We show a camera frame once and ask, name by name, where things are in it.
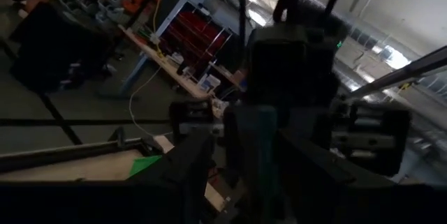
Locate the black equipment case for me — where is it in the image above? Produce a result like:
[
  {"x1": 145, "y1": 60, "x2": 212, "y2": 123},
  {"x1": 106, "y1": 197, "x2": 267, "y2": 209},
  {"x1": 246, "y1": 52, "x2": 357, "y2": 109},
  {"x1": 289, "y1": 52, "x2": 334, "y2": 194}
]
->
[{"x1": 8, "y1": 2, "x2": 116, "y2": 94}]

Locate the workbench with blue legs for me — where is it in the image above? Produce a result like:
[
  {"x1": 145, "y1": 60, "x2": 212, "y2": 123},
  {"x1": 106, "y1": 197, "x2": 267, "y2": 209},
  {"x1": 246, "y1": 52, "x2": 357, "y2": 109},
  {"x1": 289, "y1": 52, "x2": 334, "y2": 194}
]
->
[{"x1": 117, "y1": 24, "x2": 245, "y2": 101}]

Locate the shelf with red bins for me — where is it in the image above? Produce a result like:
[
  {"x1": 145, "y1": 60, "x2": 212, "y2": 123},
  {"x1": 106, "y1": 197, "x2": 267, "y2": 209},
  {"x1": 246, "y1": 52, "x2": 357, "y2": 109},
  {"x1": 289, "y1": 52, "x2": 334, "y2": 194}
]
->
[{"x1": 159, "y1": 2, "x2": 233, "y2": 78}]

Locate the yellow hanging cable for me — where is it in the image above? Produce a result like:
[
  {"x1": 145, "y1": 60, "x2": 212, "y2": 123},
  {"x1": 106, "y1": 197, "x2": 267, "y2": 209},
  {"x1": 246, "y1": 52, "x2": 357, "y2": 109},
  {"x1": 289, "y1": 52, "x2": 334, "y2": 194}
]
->
[{"x1": 152, "y1": 0, "x2": 167, "y2": 59}]

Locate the white floor cable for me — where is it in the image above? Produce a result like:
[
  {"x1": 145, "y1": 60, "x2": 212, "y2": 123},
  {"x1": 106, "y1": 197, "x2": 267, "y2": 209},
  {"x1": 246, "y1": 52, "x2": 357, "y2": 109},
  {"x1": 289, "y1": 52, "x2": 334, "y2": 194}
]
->
[{"x1": 127, "y1": 65, "x2": 175, "y2": 137}]

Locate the green slotted plastic bin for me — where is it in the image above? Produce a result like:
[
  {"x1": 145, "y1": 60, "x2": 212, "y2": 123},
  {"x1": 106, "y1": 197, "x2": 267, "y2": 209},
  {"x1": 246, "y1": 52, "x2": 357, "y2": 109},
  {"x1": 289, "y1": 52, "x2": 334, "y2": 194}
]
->
[{"x1": 128, "y1": 154, "x2": 164, "y2": 179}]

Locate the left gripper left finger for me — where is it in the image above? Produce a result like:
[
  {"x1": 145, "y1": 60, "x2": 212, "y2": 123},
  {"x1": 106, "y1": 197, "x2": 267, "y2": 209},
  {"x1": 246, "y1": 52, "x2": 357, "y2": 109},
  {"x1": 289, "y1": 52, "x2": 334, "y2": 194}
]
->
[{"x1": 134, "y1": 135, "x2": 214, "y2": 224}]

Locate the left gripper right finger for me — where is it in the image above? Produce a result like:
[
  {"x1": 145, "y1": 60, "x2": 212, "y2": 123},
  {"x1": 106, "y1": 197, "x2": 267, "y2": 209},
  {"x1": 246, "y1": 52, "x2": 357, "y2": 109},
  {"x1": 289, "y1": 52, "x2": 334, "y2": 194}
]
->
[{"x1": 277, "y1": 133, "x2": 395, "y2": 224}]

